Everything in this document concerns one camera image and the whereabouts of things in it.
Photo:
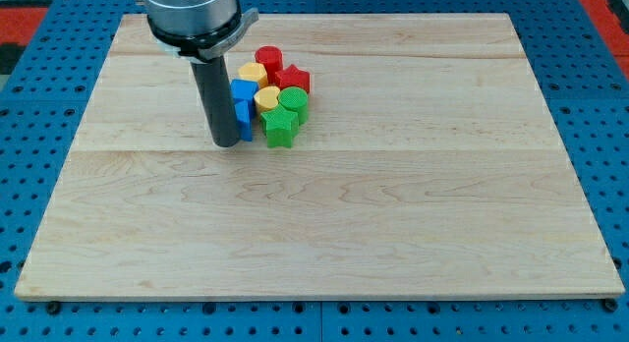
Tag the yellow hexagon block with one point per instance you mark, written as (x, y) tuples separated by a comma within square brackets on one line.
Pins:
[(254, 72)]

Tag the yellow heart block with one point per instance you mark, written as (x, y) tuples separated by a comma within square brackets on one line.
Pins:
[(266, 98)]

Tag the blue cube block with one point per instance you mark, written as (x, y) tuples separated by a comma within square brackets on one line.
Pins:
[(244, 90)]

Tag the red cylinder block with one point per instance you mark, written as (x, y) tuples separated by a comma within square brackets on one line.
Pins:
[(271, 58)]

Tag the green star block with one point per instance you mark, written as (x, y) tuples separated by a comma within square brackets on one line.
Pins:
[(280, 127)]

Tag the red star block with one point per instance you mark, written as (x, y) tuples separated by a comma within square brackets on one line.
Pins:
[(293, 76)]

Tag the blue triangle block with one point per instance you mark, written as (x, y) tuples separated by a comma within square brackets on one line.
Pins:
[(244, 121)]

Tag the green cylinder block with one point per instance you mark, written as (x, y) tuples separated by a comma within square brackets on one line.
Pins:
[(295, 99)]

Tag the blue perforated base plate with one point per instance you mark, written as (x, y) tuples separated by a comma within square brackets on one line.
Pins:
[(46, 95)]

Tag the light wooden board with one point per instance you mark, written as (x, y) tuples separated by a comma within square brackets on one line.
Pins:
[(430, 169)]

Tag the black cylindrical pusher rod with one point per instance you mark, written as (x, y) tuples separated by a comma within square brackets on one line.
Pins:
[(213, 84)]

